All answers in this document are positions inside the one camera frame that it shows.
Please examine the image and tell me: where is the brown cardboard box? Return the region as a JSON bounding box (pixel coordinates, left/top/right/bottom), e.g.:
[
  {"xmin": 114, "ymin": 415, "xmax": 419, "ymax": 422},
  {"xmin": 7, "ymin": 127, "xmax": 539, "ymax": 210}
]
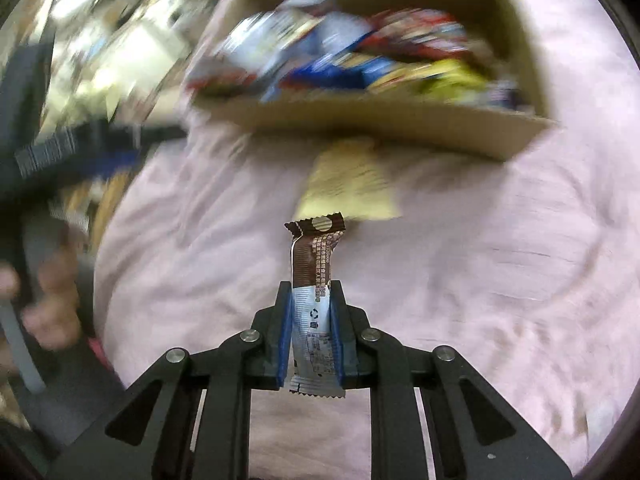
[{"xmin": 187, "ymin": 0, "xmax": 561, "ymax": 162}]

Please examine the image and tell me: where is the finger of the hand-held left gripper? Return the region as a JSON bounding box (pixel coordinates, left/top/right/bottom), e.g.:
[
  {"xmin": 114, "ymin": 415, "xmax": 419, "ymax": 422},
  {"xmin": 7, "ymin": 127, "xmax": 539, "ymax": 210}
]
[
  {"xmin": 75, "ymin": 150, "xmax": 148, "ymax": 181},
  {"xmin": 75, "ymin": 122, "xmax": 190, "ymax": 153}
]

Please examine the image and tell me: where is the dark blue yellow snack packet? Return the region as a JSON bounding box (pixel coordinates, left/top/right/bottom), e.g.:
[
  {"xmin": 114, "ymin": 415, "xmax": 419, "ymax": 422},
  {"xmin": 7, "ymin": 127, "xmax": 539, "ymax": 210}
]
[{"xmin": 280, "ymin": 52, "xmax": 396, "ymax": 93}]

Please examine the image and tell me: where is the pale yellow snack packet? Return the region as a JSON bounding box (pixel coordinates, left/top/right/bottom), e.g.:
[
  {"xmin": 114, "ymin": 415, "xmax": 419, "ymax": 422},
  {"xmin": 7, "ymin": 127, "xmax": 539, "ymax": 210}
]
[{"xmin": 295, "ymin": 137, "xmax": 403, "ymax": 222}]

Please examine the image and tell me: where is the brown and silver snack bar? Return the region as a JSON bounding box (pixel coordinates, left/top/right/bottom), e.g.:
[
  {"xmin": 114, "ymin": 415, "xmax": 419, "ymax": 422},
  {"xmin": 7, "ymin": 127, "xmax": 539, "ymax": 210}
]
[{"xmin": 284, "ymin": 212, "xmax": 347, "ymax": 400}]

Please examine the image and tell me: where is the person's grey trouser leg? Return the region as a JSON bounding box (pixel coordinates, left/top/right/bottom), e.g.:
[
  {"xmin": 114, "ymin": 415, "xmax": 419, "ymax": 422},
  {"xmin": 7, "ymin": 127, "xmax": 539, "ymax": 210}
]
[{"xmin": 0, "ymin": 350, "xmax": 131, "ymax": 461}]

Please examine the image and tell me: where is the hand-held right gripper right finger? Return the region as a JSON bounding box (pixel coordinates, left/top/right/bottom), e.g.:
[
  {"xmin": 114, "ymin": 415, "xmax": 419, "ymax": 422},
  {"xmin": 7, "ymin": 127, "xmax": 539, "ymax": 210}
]
[{"xmin": 330, "ymin": 280, "xmax": 573, "ymax": 480}]

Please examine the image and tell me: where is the blue and white snack packet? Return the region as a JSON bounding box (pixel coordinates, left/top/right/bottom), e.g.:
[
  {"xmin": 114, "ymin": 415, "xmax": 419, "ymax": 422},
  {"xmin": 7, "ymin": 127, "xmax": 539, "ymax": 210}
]
[{"xmin": 220, "ymin": 7, "xmax": 301, "ymax": 76}]

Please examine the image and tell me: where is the red snack packet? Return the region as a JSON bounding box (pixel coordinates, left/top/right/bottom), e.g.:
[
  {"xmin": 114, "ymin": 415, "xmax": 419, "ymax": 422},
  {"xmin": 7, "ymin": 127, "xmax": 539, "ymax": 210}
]
[{"xmin": 372, "ymin": 7, "xmax": 471, "ymax": 61}]

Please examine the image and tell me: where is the yellow green snack packet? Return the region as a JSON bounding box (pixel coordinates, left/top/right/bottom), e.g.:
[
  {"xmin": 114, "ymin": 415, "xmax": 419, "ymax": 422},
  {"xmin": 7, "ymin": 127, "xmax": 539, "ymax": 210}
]
[{"xmin": 420, "ymin": 57, "xmax": 493, "ymax": 103}]

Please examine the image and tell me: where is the person's left hand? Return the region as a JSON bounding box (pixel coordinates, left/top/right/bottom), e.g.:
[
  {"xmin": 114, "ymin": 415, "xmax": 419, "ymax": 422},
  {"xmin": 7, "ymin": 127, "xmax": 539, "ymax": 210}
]
[{"xmin": 0, "ymin": 240, "xmax": 83, "ymax": 353}]

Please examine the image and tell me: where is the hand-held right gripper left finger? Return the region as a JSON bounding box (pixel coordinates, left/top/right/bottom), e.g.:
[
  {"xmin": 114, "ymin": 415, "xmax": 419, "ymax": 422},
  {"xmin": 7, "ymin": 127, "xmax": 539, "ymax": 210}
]
[{"xmin": 45, "ymin": 280, "xmax": 293, "ymax": 480}]

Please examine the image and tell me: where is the pink blanket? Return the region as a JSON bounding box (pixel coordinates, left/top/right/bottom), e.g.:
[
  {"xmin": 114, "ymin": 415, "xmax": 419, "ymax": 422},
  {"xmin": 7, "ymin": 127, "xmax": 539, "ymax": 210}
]
[{"xmin": 92, "ymin": 0, "xmax": 640, "ymax": 480}]

